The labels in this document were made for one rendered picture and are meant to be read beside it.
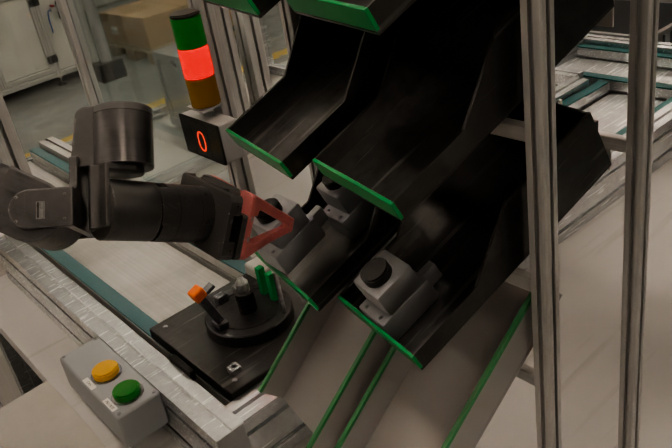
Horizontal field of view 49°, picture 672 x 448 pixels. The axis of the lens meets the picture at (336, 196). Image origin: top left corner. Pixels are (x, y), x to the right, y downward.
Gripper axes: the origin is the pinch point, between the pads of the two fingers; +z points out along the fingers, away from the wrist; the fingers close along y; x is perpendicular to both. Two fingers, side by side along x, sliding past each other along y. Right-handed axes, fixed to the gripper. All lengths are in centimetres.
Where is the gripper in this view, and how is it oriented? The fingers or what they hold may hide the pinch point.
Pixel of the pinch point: (274, 218)
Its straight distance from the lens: 80.6
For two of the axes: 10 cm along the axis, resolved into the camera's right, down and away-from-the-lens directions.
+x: -2.1, 9.6, 1.6
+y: -6.2, -2.5, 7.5
